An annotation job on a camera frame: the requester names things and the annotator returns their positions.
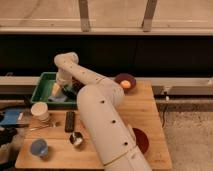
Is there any dark dish brush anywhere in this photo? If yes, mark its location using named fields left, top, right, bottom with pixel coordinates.
left=62, top=84, right=79, bottom=99

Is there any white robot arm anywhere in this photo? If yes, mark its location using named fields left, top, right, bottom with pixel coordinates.
left=54, top=52, right=152, bottom=171

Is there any small metal cup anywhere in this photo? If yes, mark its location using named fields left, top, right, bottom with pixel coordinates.
left=69, top=132, right=84, bottom=147

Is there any blue plastic cup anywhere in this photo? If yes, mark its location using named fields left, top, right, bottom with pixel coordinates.
left=30, top=139, right=48, bottom=157

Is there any grey blue cloth in tray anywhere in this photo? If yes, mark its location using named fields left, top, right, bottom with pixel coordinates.
left=48, top=95, right=67, bottom=103

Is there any green plastic tray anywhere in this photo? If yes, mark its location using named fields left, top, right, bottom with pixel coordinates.
left=30, top=72, right=83, bottom=109

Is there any metal fork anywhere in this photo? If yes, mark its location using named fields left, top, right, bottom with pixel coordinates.
left=30, top=121, right=60, bottom=131

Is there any black remote control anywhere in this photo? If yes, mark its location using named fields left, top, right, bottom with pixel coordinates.
left=65, top=111, right=75, bottom=132

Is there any blue box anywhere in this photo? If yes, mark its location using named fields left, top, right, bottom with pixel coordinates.
left=0, top=108, right=29, bottom=128

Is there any dark purple bowl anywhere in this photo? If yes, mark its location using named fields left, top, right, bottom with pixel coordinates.
left=114, top=73, right=136, bottom=93

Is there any orange ball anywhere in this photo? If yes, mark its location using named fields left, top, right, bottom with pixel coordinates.
left=120, top=80, right=131, bottom=89

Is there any red bowl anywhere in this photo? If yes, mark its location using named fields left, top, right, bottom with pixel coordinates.
left=133, top=128, right=149, bottom=154

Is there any black cable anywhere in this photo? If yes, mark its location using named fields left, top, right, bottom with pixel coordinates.
left=159, top=87, right=171, bottom=129

